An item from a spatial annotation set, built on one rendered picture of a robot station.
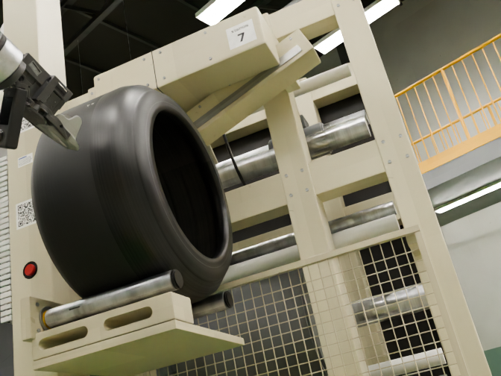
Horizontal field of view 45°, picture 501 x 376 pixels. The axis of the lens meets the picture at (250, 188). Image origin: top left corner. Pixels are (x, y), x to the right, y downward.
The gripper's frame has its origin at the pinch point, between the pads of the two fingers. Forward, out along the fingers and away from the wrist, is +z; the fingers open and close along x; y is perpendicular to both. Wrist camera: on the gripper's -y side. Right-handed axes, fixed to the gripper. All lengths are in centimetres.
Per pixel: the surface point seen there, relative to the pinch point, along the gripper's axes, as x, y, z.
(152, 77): 44, 51, 33
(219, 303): -8, -5, 55
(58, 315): 8.5, -27.9, 26.9
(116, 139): -0.7, 8.4, 7.1
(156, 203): -9.3, 1.0, 18.9
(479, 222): 237, 486, 831
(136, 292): -8.5, -16.4, 28.2
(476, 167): 124, 344, 474
